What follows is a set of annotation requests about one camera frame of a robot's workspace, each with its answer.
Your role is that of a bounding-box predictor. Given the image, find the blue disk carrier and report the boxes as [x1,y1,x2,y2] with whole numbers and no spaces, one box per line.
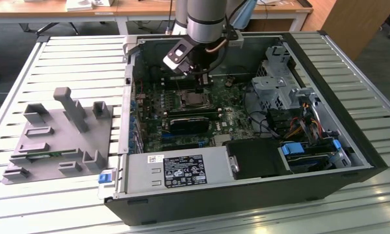
[279,143,304,156]

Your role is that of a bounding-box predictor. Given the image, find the green motherboard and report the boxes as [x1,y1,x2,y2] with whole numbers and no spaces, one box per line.
[133,78,256,153]

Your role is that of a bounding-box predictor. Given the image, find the black graphics card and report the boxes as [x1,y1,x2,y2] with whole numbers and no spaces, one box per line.
[163,117,211,136]

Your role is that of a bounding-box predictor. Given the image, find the green RAM stick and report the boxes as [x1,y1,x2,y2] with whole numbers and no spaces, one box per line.
[25,151,65,159]

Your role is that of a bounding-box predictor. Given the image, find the wooden desk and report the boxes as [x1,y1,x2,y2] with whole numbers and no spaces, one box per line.
[0,0,119,25]
[115,0,314,36]

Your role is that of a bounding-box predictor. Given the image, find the black drive bay cover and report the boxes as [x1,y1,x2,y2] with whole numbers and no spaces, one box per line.
[224,138,292,180]

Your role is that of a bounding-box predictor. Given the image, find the black PC case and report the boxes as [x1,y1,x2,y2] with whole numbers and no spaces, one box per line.
[102,31,388,226]

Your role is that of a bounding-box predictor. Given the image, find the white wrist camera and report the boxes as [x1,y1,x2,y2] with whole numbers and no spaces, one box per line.
[162,38,196,75]

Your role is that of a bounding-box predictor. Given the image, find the silver CPU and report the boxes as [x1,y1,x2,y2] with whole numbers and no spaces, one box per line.
[183,94,208,106]

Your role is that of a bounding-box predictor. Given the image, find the CPU socket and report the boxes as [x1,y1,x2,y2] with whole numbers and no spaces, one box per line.
[178,89,214,110]

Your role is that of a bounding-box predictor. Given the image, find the metal socket cover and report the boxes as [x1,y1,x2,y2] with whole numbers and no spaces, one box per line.
[179,90,212,109]

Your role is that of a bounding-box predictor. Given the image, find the blue case latch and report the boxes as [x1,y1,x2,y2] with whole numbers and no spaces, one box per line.
[98,171,113,185]

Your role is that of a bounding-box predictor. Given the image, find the wooden cabinet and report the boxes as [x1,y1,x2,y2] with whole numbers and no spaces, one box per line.
[300,0,390,61]

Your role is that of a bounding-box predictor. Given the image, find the white box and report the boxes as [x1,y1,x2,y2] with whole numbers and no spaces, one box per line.
[66,0,95,12]

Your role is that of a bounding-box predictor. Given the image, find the yellow orange wire bundle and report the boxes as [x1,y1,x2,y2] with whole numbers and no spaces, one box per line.
[287,103,324,141]

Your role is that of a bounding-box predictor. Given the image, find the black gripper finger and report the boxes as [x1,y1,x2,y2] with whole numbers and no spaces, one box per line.
[195,72,212,94]

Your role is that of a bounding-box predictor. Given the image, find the silver power supply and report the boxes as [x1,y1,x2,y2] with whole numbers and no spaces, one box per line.
[114,147,234,195]

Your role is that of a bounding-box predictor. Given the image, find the silver drive cage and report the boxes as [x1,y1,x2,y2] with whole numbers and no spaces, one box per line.
[248,39,320,111]

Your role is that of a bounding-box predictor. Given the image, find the grey parts rack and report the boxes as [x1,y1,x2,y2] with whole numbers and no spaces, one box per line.
[1,86,117,186]

